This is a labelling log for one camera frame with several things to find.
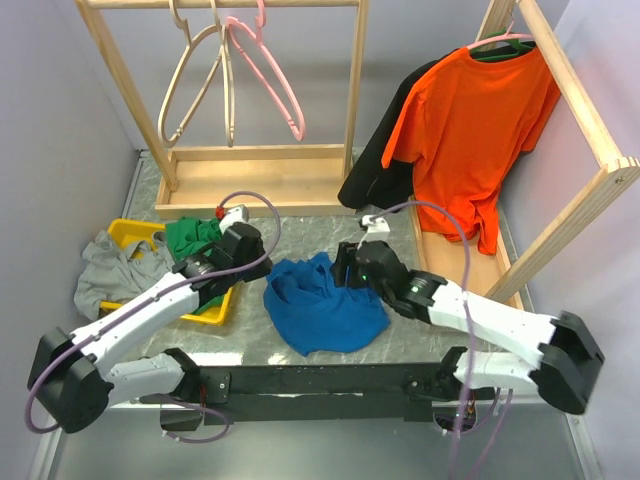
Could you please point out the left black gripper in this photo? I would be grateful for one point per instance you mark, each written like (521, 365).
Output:
(262, 268)

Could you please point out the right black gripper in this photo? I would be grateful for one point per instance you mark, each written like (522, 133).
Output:
(344, 257)

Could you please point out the blue tank top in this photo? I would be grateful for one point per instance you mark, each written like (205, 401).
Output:
(311, 313)

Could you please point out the yellow plastic tray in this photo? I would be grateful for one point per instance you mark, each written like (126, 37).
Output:
(126, 232)

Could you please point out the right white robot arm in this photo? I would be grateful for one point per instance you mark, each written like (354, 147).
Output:
(556, 355)

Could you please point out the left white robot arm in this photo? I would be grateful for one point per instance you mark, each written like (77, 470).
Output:
(77, 376)

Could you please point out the middle beige wooden hanger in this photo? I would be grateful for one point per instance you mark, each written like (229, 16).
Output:
(228, 77)

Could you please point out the green hanger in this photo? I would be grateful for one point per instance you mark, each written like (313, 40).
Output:
(502, 51)

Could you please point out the pink hanger under orange shirt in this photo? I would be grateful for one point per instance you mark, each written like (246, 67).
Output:
(507, 36)

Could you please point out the green shirt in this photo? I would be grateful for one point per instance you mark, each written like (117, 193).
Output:
(187, 236)

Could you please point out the back wooden clothes rack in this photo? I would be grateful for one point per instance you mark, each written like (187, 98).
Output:
(297, 179)

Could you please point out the wooden clothes rack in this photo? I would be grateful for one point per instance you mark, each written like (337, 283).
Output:
(571, 237)
(297, 179)

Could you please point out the grey shirt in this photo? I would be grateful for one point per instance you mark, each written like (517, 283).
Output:
(116, 274)

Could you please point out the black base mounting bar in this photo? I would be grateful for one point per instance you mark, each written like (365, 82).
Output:
(323, 392)

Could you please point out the right wooden clothes rack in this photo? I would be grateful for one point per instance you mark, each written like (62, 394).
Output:
(571, 237)

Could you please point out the orange t-shirt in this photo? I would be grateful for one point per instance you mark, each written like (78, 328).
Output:
(462, 126)

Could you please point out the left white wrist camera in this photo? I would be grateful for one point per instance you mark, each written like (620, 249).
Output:
(230, 216)

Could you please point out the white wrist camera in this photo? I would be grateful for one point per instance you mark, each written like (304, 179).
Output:
(375, 229)
(230, 216)

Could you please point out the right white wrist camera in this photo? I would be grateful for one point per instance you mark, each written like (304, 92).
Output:
(375, 229)

